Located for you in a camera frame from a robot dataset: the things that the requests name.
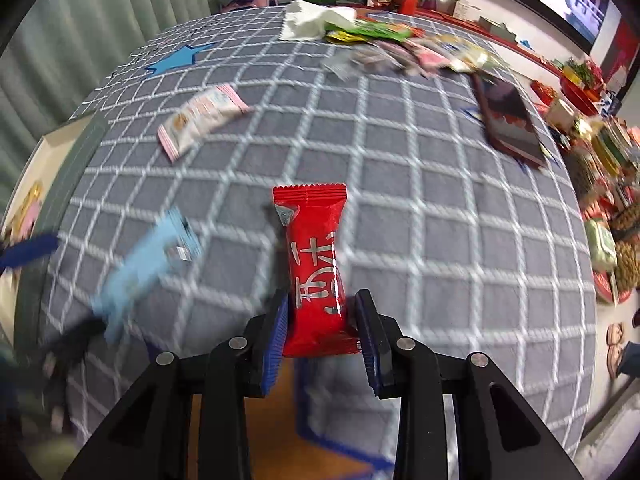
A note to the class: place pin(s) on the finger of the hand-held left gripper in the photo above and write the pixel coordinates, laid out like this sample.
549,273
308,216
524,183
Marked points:
75,337
27,252

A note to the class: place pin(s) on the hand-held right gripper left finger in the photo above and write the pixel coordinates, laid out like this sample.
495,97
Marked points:
272,347

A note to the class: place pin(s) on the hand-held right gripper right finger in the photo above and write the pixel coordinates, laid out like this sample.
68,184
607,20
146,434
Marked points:
374,350

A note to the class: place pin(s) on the red snack packet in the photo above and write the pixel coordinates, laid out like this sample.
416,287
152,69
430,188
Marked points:
314,260

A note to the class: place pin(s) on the light blue snack packet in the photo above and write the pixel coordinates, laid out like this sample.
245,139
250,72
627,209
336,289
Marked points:
145,265

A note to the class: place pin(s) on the yellow pink snack packet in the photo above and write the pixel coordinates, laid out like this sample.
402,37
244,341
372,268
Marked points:
25,212

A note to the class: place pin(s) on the grey checked tablecloth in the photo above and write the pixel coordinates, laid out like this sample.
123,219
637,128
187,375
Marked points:
400,185

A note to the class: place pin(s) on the pink white snack packet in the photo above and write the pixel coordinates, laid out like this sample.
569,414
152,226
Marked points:
200,120

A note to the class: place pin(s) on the grey green curtain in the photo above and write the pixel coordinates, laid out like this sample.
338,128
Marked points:
100,35

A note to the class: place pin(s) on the pair of slippers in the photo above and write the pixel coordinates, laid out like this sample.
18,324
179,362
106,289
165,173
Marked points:
615,350

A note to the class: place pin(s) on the pale green packet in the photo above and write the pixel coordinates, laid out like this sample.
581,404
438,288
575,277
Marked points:
601,245

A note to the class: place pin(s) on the dark red flat packet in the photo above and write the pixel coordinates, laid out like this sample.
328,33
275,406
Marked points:
510,120

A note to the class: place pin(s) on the clutter of packaged goods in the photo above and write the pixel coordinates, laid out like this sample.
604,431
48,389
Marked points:
607,160

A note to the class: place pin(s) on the pile of mixed snack packets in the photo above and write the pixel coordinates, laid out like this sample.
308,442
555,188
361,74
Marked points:
415,50

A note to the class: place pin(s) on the white paper tissue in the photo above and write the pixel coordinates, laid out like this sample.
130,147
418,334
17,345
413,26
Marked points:
310,20

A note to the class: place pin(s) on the white cardboard box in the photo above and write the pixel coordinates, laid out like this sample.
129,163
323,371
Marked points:
465,9

